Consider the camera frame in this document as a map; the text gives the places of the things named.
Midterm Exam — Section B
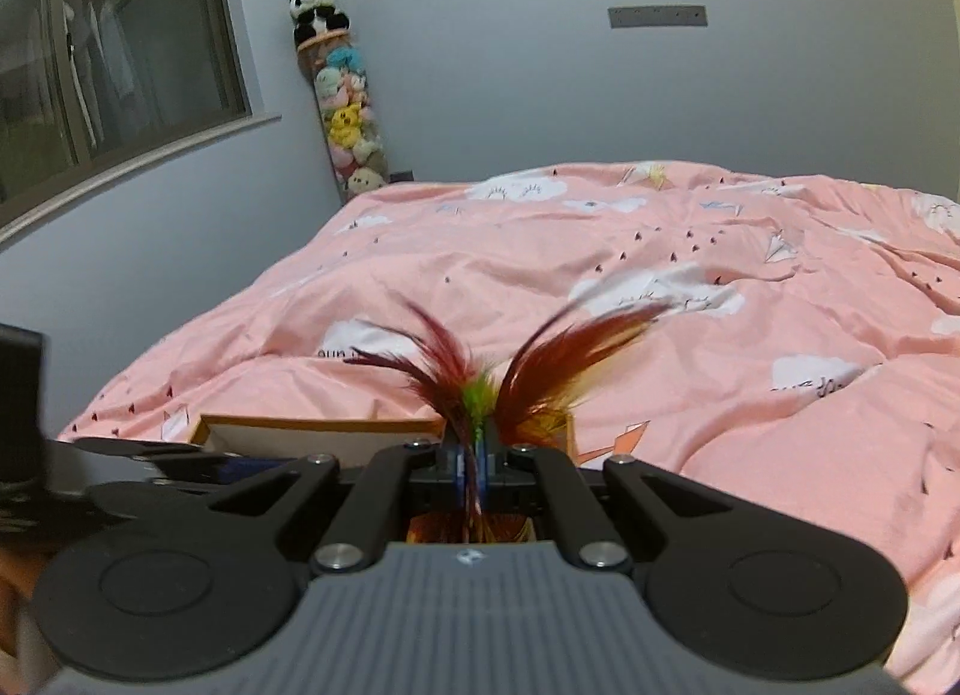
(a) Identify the orange cardboard box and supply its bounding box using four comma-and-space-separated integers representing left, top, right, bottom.
191, 414, 578, 546

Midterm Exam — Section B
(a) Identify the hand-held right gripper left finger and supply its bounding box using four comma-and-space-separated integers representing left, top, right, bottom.
210, 440, 470, 576

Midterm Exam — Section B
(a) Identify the pink printed blanket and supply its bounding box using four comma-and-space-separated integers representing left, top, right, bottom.
56, 161, 960, 692

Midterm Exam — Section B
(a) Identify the window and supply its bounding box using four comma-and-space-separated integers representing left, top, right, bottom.
0, 0, 282, 246

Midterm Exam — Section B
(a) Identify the grey wall socket strip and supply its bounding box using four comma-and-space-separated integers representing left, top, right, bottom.
608, 5, 708, 29

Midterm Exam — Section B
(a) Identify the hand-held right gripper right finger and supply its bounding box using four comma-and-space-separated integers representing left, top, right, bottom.
476, 440, 725, 574

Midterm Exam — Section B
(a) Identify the red feather toy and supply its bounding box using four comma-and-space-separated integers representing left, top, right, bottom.
345, 267, 710, 546

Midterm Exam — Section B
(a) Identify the column of plush toys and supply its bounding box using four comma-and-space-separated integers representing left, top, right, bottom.
296, 35, 391, 205

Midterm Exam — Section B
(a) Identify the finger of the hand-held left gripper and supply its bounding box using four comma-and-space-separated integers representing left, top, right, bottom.
71, 436, 290, 492

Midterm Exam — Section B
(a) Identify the panda plush toy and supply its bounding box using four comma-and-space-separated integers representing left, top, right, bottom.
289, 0, 352, 47

